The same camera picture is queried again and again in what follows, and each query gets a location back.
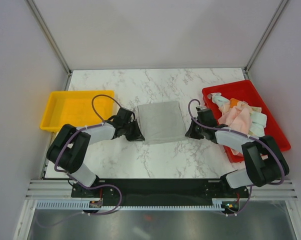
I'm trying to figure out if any grey towel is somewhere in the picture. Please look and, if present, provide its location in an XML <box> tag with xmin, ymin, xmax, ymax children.
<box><xmin>137</xmin><ymin>101</ymin><xmax>186</xmax><ymax>145</ymax></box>

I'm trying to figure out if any pink towel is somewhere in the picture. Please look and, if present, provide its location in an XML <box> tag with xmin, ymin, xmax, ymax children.
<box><xmin>218</xmin><ymin>104</ymin><xmax>252</xmax><ymax>134</ymax></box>

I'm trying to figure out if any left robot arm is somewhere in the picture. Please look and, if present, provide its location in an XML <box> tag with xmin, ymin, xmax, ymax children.
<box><xmin>46</xmin><ymin>107</ymin><xmax>145</xmax><ymax>197</ymax></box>

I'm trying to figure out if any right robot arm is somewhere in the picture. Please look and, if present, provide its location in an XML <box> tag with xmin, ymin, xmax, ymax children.
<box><xmin>185</xmin><ymin>107</ymin><xmax>290</xmax><ymax>197</ymax></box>

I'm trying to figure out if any red plastic tray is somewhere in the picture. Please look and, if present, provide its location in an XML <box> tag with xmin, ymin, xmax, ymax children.
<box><xmin>202</xmin><ymin>80</ymin><xmax>291</xmax><ymax>152</ymax></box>

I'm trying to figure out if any yellow plastic tray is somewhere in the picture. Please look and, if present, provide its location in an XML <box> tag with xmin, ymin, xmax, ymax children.
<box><xmin>40</xmin><ymin>90</ymin><xmax>115</xmax><ymax>133</ymax></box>

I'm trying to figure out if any mint green towel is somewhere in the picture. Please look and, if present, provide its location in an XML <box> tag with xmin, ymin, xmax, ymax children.
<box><xmin>207</xmin><ymin>92</ymin><xmax>268</xmax><ymax>137</ymax></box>

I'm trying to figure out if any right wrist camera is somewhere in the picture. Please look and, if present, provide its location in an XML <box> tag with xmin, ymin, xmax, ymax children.
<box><xmin>196</xmin><ymin>106</ymin><xmax>207</xmax><ymax>112</ymax></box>

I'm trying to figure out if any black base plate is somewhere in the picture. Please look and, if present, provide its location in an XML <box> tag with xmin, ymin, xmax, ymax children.
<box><xmin>71</xmin><ymin>178</ymin><xmax>249</xmax><ymax>207</ymax></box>

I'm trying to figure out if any right aluminium frame post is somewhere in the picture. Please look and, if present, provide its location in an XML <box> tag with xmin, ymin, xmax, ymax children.
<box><xmin>242</xmin><ymin>0</ymin><xmax>290</xmax><ymax>75</ymax></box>

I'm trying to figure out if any aluminium frame post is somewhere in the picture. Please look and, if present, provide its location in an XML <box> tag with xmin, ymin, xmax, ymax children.
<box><xmin>242</xmin><ymin>0</ymin><xmax>290</xmax><ymax>75</ymax></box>
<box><xmin>25</xmin><ymin>0</ymin><xmax>72</xmax><ymax>76</ymax></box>

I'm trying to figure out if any aluminium frame rail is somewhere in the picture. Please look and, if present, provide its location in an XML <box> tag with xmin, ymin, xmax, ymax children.
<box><xmin>25</xmin><ymin>178</ymin><xmax>299</xmax><ymax>200</ymax></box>

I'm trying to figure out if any slotted cable duct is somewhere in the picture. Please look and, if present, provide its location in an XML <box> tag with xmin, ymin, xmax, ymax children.
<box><xmin>35</xmin><ymin>199</ymin><xmax>231</xmax><ymax>211</ymax></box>

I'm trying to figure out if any left aluminium frame post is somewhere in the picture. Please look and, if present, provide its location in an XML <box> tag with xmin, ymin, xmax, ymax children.
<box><xmin>25</xmin><ymin>0</ymin><xmax>72</xmax><ymax>76</ymax></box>

